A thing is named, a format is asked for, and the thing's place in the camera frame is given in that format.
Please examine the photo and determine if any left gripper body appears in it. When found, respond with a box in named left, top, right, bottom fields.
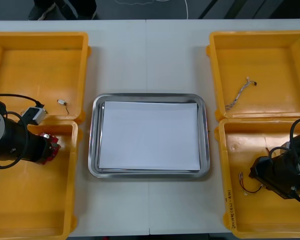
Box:
left=27, top=129, right=54, bottom=163

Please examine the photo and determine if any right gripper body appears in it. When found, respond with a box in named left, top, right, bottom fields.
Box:
left=248, top=155, right=300, bottom=200

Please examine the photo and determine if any round red circuit board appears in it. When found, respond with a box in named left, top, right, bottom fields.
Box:
left=36, top=132, right=61, bottom=166

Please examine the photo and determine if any red black wire harness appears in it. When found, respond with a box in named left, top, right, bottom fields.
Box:
left=237, top=172, right=265, bottom=196

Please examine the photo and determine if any small metal solenoid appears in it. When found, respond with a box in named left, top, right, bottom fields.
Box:
left=56, top=99, right=71, bottom=116

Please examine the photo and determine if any blue-white twisted wire harness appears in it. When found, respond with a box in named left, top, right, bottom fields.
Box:
left=224, top=77, right=259, bottom=111

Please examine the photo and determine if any yellow-orange plastic bin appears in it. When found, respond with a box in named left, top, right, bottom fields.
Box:
left=0, top=119, right=80, bottom=239
left=0, top=31, right=92, bottom=124
left=214, top=117, right=300, bottom=240
left=205, top=30, right=300, bottom=120

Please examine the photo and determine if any white sheet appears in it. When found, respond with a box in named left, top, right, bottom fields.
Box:
left=97, top=100, right=201, bottom=173

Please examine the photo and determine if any white floor cable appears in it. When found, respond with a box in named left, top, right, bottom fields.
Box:
left=114, top=0, right=190, bottom=20

